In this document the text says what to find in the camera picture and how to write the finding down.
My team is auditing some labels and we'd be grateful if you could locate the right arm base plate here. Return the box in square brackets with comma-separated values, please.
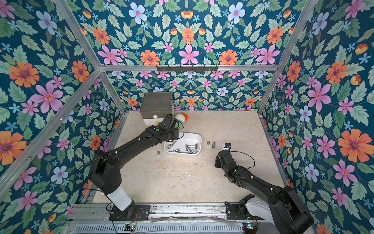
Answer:
[224, 201, 262, 221]

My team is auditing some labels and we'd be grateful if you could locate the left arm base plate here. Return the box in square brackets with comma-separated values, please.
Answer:
[109, 204, 151, 221]

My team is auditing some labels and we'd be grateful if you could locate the aluminium front rail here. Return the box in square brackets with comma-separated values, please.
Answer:
[62, 202, 315, 234]

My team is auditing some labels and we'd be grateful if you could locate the black wall hook rail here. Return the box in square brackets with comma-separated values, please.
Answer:
[156, 65, 218, 73]

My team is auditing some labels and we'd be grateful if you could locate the grey white yellow drawer box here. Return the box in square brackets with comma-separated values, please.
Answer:
[140, 92, 174, 126]

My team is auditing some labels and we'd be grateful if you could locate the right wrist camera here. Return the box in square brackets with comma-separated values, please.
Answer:
[224, 142, 232, 150]

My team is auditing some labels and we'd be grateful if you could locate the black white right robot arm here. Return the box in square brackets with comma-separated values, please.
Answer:
[215, 149, 314, 234]

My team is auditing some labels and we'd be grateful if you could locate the sockets pile in tray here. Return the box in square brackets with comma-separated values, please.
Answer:
[166, 139, 201, 155]

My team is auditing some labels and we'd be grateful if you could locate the white orange ball toy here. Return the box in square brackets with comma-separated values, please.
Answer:
[175, 113, 189, 123]

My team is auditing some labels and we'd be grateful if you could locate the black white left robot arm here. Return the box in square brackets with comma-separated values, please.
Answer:
[89, 114, 185, 220]

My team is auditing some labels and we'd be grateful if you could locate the white plastic storage tray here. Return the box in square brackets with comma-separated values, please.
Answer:
[164, 133, 202, 157]

